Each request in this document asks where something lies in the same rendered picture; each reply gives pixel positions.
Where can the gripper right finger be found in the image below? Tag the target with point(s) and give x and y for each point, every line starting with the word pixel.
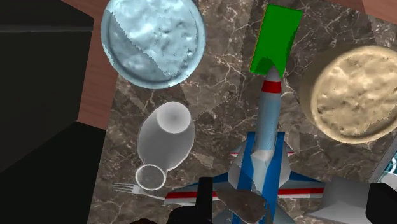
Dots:
pixel 383 204

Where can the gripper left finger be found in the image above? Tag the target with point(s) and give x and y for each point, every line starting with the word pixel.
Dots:
pixel 204 192

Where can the pale grey angular block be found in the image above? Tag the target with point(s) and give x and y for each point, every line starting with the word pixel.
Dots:
pixel 344 201

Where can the grey framed teal device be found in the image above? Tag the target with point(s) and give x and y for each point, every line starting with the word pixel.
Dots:
pixel 389 164

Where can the grey glass vase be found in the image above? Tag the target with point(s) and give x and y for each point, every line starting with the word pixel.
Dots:
pixel 166 139

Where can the silver fork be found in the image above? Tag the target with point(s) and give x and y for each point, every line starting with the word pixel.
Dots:
pixel 124 188

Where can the blue red white toy airplane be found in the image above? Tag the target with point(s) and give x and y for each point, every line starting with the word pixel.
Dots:
pixel 268 124

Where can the beige bowl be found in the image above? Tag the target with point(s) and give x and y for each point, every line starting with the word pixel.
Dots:
pixel 353 96

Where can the light blue bowl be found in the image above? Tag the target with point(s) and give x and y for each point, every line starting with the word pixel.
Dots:
pixel 155 40

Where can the green flat box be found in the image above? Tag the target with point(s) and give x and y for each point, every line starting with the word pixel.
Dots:
pixel 276 37

